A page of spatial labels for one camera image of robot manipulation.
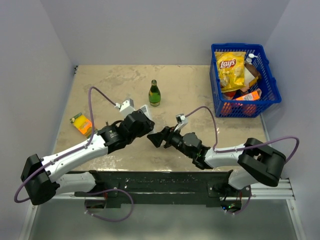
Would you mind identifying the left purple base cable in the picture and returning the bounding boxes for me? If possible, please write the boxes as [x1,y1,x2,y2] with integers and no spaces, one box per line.
[84,188,135,223]

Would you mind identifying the blue plastic basket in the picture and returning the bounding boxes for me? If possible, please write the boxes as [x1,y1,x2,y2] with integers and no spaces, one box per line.
[209,43,282,118]

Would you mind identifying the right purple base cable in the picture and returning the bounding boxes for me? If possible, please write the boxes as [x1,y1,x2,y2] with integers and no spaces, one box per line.
[223,186,252,216]

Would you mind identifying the yellow chips bag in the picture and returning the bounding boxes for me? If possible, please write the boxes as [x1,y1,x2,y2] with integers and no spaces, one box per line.
[214,51,246,93]

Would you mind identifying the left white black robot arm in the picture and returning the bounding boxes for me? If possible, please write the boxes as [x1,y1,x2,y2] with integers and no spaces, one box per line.
[20,105,155,205]

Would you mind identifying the green glass bottle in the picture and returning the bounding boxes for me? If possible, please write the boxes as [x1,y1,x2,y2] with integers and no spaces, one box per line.
[148,79,161,107]

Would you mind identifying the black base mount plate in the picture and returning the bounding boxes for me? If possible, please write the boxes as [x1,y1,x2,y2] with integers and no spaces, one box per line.
[75,170,250,208]

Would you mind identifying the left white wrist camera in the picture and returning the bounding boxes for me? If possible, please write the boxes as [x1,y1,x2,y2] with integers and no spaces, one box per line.
[114,97,136,118]

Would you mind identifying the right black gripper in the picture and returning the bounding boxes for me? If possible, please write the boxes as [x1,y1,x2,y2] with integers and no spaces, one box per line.
[147,124,194,159]

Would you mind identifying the brown white snack package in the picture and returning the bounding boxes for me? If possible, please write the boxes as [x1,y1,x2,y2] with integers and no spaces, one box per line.
[244,63,262,89]

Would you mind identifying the orange carton box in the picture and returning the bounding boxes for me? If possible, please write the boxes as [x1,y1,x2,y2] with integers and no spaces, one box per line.
[235,88,262,101]

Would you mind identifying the white remote control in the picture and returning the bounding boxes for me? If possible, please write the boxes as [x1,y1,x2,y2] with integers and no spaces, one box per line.
[140,104,156,135]

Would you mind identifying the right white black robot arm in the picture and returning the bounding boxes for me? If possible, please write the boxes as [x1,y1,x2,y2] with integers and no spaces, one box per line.
[147,126,286,197]

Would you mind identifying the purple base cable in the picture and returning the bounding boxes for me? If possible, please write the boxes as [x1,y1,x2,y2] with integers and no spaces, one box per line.
[84,188,135,223]
[223,186,252,216]

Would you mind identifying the white cap bottle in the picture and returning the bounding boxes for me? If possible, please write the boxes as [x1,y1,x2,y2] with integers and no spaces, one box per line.
[245,53,258,65]

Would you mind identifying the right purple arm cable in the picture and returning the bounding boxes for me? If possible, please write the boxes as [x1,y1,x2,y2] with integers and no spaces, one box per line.
[184,105,300,163]

